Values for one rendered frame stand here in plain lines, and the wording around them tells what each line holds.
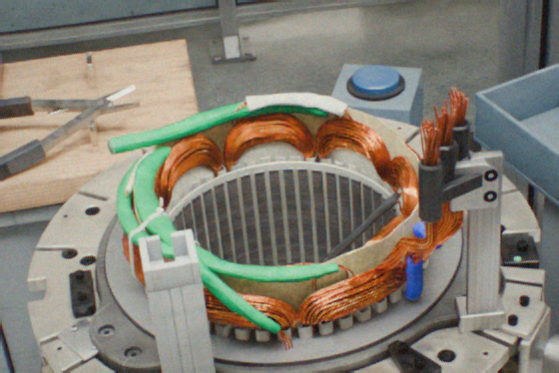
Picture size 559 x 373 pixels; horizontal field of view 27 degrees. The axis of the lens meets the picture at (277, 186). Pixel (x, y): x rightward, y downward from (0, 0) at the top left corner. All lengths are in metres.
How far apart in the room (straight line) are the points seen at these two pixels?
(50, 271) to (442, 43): 2.52
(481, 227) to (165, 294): 0.17
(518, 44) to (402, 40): 2.10
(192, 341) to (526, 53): 0.59
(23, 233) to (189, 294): 0.34
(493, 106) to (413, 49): 2.26
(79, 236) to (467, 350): 0.26
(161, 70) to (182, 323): 0.42
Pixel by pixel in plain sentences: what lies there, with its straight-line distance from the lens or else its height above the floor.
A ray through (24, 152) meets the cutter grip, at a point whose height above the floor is 1.08.
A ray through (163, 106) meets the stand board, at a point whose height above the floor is 1.07.
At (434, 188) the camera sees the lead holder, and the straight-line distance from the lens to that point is 0.58.
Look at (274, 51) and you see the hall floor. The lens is 3.21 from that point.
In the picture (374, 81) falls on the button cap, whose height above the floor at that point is 1.04.
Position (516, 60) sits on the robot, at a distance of 1.14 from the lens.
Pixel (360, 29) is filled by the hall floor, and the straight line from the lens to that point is 3.29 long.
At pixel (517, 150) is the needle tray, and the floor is 1.04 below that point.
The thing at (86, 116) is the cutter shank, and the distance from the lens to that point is 0.90.
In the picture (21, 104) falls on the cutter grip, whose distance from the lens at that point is 0.93.
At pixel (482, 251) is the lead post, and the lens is 0.64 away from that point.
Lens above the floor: 1.55
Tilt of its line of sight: 36 degrees down
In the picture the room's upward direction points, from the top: 5 degrees counter-clockwise
